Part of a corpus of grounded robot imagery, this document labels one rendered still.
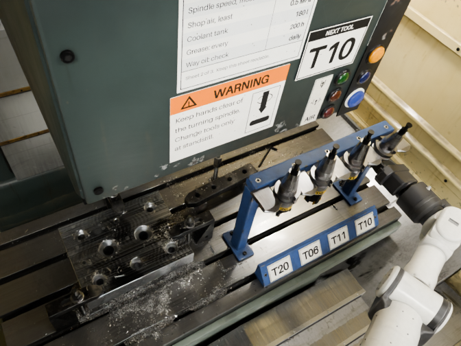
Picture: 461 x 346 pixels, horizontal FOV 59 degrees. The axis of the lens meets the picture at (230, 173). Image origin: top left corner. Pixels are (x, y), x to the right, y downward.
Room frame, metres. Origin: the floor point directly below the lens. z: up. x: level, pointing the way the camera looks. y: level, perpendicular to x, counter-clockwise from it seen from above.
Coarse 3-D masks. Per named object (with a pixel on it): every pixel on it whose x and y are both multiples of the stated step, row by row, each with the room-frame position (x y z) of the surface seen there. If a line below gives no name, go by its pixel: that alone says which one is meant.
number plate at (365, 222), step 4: (372, 212) 0.78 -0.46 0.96; (364, 216) 0.76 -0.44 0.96; (368, 216) 0.76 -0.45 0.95; (372, 216) 0.77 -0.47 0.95; (356, 220) 0.73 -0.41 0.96; (360, 220) 0.74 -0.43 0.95; (364, 220) 0.75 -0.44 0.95; (368, 220) 0.75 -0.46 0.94; (372, 220) 0.76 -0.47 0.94; (356, 224) 0.73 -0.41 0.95; (360, 224) 0.73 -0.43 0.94; (364, 224) 0.74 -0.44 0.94; (368, 224) 0.75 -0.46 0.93; (372, 224) 0.75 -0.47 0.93; (356, 228) 0.72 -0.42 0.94; (360, 228) 0.73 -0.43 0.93; (364, 228) 0.73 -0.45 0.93; (368, 228) 0.74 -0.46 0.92; (356, 232) 0.71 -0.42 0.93; (360, 232) 0.72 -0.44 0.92
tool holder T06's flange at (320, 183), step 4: (312, 168) 0.67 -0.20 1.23; (312, 172) 0.66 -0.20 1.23; (312, 176) 0.65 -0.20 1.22; (316, 176) 0.65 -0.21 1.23; (332, 176) 0.66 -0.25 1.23; (312, 180) 0.64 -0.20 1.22; (316, 180) 0.64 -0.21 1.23; (320, 180) 0.64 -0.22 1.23; (332, 180) 0.65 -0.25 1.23; (316, 184) 0.64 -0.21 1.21; (320, 184) 0.63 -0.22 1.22; (324, 184) 0.63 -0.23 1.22; (328, 184) 0.65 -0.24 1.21; (320, 188) 0.63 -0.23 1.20; (324, 188) 0.63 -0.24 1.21
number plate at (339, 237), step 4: (340, 228) 0.69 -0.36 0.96; (344, 228) 0.70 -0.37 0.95; (332, 232) 0.67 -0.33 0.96; (336, 232) 0.68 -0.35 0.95; (340, 232) 0.69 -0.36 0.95; (344, 232) 0.69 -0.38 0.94; (328, 236) 0.66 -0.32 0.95; (332, 236) 0.67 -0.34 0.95; (336, 236) 0.67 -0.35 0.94; (340, 236) 0.68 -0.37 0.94; (344, 236) 0.68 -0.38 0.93; (348, 236) 0.69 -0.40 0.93; (328, 240) 0.65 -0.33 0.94; (332, 240) 0.66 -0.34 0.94; (336, 240) 0.66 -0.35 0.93; (340, 240) 0.67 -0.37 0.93; (344, 240) 0.68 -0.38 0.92; (332, 244) 0.65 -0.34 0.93; (336, 244) 0.66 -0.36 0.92; (340, 244) 0.66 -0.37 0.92; (332, 248) 0.64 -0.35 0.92
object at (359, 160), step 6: (360, 144) 0.73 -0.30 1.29; (366, 144) 0.72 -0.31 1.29; (354, 150) 0.73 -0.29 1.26; (360, 150) 0.72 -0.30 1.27; (366, 150) 0.72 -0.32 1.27; (348, 156) 0.73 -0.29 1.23; (354, 156) 0.72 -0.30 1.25; (360, 156) 0.72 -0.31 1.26; (354, 162) 0.71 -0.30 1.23; (360, 162) 0.71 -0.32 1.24
